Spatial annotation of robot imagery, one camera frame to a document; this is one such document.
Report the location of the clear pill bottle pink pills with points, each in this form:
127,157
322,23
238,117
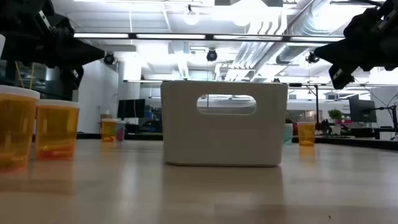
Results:
121,133

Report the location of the brown cardboard box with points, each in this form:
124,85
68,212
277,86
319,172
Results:
105,116

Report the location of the white globe pendant lamp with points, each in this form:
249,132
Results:
191,18

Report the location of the black monitor on arm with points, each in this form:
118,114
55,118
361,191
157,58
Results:
362,110

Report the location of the black round spotlight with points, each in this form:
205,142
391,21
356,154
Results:
211,55
312,58
109,58

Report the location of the black background stand post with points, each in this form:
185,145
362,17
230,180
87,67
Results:
316,102

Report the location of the black aluminium table frame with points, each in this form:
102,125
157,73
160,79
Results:
140,136

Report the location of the black beam with light strips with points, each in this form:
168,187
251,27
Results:
186,36

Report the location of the amber pill bottle white cap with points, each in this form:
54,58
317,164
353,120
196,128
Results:
306,133
109,132
57,130
17,124

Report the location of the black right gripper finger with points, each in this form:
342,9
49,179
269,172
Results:
345,53
341,77

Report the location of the green office plant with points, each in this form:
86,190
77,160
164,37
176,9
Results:
335,114

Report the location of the silver ventilation duct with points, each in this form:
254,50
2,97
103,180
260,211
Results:
292,53

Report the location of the small white plant pot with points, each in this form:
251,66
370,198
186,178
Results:
336,129

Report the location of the clear pill bottle teal tint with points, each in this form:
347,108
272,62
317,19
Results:
288,133

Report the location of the black computer monitor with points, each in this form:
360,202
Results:
131,108

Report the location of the dark office desk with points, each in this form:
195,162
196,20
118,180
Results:
367,132

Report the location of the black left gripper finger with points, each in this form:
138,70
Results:
72,79
84,54

